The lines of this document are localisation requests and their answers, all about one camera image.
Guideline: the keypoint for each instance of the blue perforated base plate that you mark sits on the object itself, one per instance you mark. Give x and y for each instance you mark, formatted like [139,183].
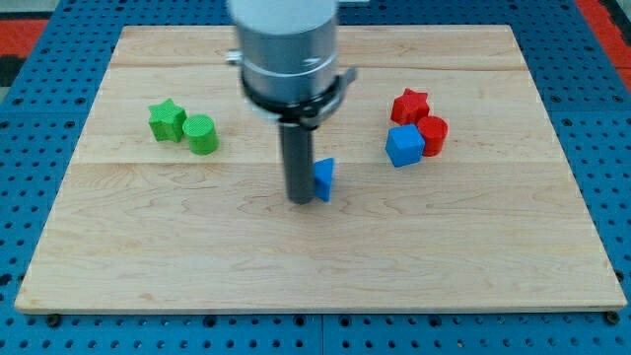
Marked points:
[49,100]

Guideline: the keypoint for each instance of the blue cube block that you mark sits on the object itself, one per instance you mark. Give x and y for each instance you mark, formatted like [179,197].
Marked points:
[404,145]

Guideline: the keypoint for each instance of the red cylinder block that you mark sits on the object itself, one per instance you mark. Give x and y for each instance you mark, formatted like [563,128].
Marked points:
[434,131]

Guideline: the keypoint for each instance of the blue triangle block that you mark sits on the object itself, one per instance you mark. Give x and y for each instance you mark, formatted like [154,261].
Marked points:
[323,174]

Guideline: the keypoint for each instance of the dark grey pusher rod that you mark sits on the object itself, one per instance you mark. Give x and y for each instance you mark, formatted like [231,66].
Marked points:
[298,162]

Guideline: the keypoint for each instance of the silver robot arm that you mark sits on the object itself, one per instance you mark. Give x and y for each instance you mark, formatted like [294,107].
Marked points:
[288,56]

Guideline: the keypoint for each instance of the green star block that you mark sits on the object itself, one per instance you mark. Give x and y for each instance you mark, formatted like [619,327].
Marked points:
[166,121]

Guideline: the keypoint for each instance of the green cylinder block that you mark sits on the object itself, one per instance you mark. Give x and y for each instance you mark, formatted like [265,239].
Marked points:
[201,134]

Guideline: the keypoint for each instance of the red star block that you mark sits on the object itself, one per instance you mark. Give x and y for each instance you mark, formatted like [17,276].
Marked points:
[410,107]

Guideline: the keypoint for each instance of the wooden board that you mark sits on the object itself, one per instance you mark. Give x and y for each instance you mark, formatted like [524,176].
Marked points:
[495,223]

